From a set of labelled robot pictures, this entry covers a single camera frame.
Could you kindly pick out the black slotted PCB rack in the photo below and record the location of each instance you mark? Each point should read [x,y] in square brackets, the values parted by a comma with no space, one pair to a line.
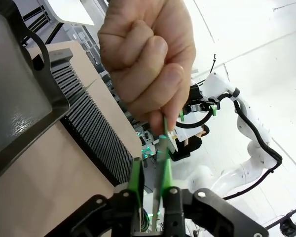
[101,138]

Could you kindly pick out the seated person in black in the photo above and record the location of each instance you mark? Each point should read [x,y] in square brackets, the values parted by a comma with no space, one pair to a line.
[190,145]

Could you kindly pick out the left gripper black finger with green pad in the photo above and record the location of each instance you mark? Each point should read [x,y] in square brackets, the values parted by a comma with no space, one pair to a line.
[135,177]

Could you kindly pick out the person's right hand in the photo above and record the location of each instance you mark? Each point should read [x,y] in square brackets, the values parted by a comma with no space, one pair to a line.
[148,69]

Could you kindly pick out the white table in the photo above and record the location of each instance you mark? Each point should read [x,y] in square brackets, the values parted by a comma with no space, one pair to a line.
[71,12]

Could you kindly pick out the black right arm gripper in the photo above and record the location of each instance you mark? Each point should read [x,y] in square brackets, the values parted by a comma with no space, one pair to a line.
[197,108]

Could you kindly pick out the green PCB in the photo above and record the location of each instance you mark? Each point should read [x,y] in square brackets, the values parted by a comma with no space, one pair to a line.
[162,153]

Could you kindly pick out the black camera stand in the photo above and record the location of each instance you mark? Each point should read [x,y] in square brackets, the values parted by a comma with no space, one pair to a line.
[288,223]

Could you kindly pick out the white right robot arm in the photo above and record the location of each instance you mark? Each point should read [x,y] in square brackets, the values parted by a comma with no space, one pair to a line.
[251,128]

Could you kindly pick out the dark grey plastic tray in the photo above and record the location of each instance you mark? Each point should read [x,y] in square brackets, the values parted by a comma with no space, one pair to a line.
[14,98]

